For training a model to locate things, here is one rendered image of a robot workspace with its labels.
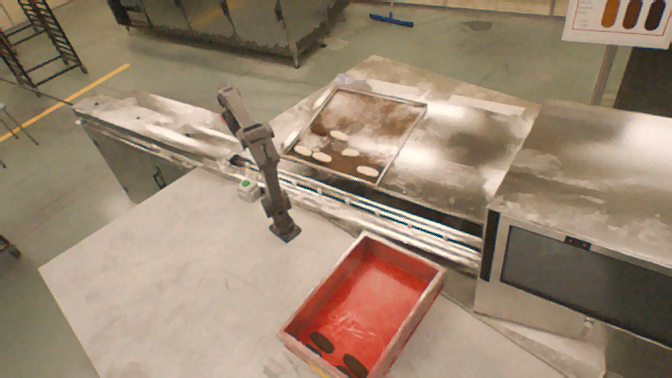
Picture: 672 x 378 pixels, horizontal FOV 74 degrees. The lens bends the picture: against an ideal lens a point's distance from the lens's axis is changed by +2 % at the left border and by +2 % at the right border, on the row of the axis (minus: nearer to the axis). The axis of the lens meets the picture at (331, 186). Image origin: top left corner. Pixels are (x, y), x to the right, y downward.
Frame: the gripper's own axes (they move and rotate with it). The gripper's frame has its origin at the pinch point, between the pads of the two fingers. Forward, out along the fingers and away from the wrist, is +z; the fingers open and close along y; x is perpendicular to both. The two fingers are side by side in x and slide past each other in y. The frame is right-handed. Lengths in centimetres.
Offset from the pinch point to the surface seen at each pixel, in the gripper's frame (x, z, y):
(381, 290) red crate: 4, -12, 91
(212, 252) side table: -33, 13, 38
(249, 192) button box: -7.2, 11.3, 22.9
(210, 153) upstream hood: -8.7, 21.2, -9.6
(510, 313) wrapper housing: 22, -34, 120
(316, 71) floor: 164, 166, -136
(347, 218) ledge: 14, -4, 61
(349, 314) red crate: -10, -11, 91
